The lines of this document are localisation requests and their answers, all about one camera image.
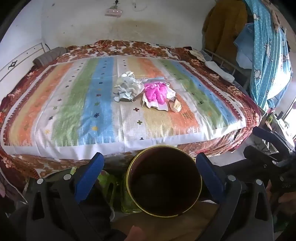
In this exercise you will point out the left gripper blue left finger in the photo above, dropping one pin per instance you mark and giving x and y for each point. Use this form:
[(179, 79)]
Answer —
[(86, 176)]

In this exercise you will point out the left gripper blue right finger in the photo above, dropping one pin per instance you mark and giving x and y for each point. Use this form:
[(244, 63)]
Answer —
[(213, 180)]

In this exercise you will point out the small tan snack wrapper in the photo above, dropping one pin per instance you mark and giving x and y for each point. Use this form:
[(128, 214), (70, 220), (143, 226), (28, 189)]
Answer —
[(175, 106)]

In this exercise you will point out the pink plastic bag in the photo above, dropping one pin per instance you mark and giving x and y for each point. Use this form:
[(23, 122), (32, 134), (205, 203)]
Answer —
[(156, 91)]

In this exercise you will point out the dark round gold-rimmed trash bin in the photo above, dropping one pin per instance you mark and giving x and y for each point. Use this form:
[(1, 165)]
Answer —
[(163, 181)]

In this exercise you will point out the green patterned slipper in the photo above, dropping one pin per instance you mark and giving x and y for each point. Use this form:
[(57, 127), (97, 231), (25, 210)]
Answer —
[(114, 189)]

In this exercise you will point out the striped colourful bed sheet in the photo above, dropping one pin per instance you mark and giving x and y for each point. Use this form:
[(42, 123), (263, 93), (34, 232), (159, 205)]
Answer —
[(69, 111)]

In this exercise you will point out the brown floral blanket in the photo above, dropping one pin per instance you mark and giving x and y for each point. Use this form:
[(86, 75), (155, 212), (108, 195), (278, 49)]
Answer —
[(24, 165)]

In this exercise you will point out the blue dotted hanging cloth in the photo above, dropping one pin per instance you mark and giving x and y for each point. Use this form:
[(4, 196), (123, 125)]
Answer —
[(272, 68)]

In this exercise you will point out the white rolled pillow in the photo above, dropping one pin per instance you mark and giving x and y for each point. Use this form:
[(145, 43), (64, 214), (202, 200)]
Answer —
[(214, 67)]

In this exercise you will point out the light blue hanging shirt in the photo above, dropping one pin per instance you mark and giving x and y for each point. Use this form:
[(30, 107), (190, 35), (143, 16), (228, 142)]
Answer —
[(245, 45)]

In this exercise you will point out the mustard brown hanging garment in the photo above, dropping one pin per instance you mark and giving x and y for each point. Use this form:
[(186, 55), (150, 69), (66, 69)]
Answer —
[(222, 25)]

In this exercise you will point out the metal bed rail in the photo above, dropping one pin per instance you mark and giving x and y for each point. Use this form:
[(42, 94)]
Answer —
[(242, 76)]

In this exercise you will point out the white wall power strip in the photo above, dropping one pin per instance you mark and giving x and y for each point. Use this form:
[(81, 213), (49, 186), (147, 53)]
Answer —
[(113, 12)]

